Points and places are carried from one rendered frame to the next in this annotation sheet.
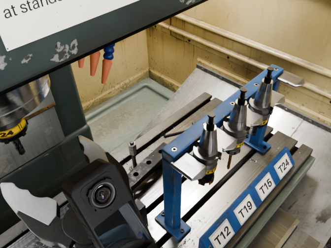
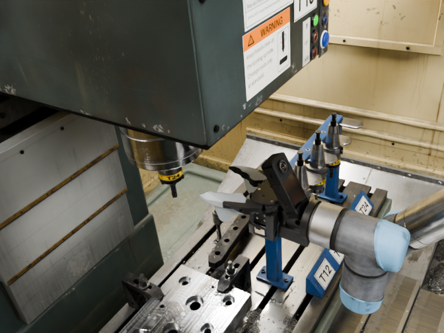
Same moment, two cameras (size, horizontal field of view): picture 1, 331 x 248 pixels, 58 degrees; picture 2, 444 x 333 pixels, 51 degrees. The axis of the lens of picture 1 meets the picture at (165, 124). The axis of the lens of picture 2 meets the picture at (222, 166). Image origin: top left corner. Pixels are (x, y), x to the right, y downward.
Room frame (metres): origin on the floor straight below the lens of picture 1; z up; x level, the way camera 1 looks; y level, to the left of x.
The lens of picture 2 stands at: (-0.47, 0.26, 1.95)
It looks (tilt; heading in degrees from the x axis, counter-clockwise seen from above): 34 degrees down; 351
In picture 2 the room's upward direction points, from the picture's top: 6 degrees counter-clockwise
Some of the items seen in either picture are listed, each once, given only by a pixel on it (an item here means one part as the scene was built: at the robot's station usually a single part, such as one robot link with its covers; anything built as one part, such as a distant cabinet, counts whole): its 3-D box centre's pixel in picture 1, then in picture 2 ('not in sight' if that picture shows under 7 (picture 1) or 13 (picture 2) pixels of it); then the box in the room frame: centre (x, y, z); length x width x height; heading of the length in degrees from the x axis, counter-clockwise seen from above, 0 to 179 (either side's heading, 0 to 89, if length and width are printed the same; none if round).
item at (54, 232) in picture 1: (58, 221); (248, 203); (0.16, 0.11, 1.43); 0.09 x 0.05 x 0.02; 69
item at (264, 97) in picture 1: (264, 92); (332, 135); (0.59, -0.25, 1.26); 0.04 x 0.04 x 0.07
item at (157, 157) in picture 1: (143, 174); (232, 241); (0.60, 0.08, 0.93); 0.26 x 0.05 x 0.06; 139
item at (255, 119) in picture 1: (248, 116); (324, 158); (0.56, -0.21, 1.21); 0.07 x 0.05 x 0.01; 44
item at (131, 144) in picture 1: (133, 155); (217, 225); (0.65, 0.11, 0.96); 0.03 x 0.03 x 0.13
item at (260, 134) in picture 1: (263, 113); (333, 162); (0.75, -0.33, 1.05); 0.10 x 0.05 x 0.30; 44
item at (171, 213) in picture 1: (172, 195); (273, 241); (0.44, -0.01, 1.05); 0.10 x 0.05 x 0.30; 44
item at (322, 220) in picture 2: not in sight; (326, 223); (0.09, -0.01, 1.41); 0.08 x 0.05 x 0.08; 135
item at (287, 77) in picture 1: (291, 79); (351, 123); (0.71, -0.37, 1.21); 0.07 x 0.05 x 0.01; 44
